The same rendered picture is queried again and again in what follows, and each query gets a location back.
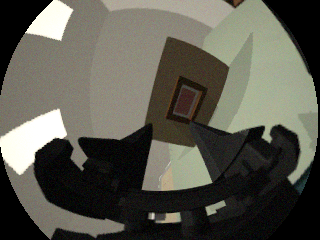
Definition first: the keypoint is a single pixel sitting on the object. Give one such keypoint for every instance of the dark brown picture frame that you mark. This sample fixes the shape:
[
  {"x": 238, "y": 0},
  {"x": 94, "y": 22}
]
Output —
[{"x": 186, "y": 100}]

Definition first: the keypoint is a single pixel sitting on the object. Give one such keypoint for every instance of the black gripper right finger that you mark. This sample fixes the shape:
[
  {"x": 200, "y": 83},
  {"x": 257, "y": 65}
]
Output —
[{"x": 219, "y": 148}]

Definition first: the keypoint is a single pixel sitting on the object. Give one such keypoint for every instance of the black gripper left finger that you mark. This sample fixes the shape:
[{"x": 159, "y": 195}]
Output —
[{"x": 131, "y": 153}]

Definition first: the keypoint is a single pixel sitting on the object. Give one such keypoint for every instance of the brown flat square board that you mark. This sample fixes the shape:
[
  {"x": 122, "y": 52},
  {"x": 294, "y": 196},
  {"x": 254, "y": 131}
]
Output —
[{"x": 193, "y": 63}]

